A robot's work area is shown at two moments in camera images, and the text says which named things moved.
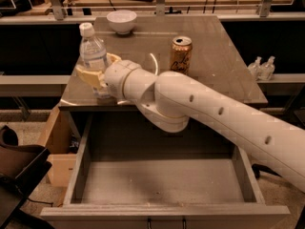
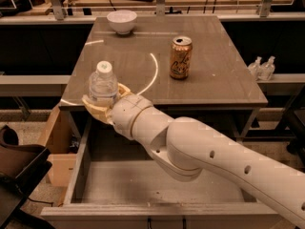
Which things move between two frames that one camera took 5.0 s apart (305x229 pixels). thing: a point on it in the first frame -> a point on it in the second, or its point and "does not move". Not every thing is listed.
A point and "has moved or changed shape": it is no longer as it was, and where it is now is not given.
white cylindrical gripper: x=116 y=75 -> x=128 y=113
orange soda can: x=180 y=53 does not move
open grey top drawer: x=132 y=173 does not move
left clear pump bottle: x=255 y=69 does not move
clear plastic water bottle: x=92 y=53 has moved or changed shape
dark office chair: x=21 y=168 does not move
